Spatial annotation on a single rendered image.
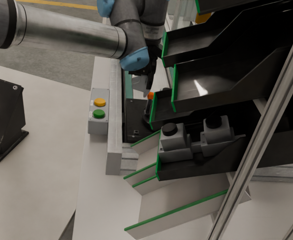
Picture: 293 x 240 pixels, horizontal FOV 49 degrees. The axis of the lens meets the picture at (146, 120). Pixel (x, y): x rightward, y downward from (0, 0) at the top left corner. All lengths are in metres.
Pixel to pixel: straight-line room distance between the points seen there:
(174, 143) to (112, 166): 0.45
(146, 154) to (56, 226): 0.31
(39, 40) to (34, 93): 0.78
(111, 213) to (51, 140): 0.37
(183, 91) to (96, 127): 0.60
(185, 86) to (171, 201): 0.30
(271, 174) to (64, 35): 0.83
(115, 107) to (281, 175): 0.63
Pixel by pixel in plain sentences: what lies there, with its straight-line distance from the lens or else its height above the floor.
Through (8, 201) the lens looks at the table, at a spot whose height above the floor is 0.86.
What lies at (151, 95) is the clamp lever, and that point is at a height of 1.08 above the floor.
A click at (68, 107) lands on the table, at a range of 1.34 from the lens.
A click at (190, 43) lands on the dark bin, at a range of 0.71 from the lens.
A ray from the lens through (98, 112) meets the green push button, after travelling 1.13.
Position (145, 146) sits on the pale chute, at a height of 1.03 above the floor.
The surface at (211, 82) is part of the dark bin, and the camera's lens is 0.57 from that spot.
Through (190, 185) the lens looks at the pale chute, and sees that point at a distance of 0.76.
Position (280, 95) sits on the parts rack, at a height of 1.43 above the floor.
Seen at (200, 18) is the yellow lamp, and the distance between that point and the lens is 1.16.
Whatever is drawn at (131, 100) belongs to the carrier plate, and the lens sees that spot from 1.20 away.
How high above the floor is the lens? 1.64
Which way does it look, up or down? 37 degrees down
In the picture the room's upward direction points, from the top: 10 degrees clockwise
